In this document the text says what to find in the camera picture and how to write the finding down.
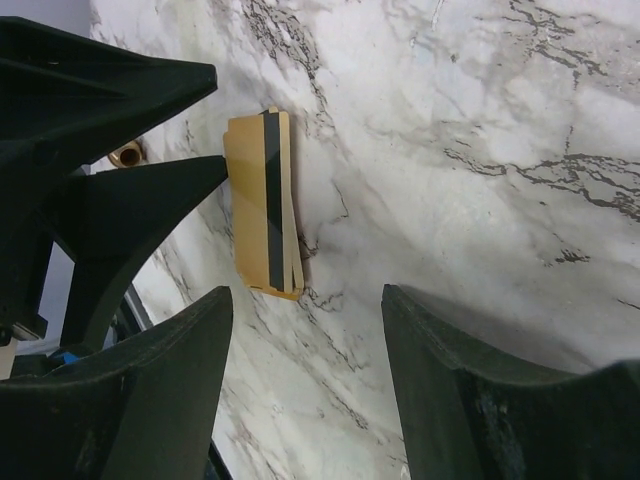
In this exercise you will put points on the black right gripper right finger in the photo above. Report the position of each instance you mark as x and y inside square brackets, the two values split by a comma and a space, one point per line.
[471, 411]

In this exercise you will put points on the gold card stack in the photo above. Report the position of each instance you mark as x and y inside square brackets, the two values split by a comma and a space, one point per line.
[266, 248]

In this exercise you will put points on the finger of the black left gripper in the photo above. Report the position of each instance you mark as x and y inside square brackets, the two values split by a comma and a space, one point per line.
[110, 223]
[66, 97]

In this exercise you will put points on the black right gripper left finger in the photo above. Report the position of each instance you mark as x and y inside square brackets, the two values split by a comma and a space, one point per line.
[142, 409]

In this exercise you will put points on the brass faucet tap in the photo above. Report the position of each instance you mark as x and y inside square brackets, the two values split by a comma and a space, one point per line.
[127, 156]

